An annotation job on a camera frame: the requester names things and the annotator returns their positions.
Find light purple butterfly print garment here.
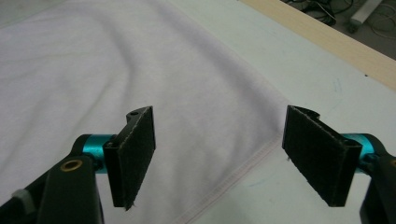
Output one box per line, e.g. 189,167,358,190
0,0,292,224

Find black loose floor cables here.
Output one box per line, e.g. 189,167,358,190
281,0,396,40

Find white foam mat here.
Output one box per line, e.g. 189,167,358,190
0,0,396,224

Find white desk leg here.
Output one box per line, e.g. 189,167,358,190
347,0,385,35

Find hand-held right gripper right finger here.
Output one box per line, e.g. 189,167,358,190
281,105,375,208

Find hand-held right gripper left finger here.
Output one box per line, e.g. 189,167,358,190
81,105,157,212

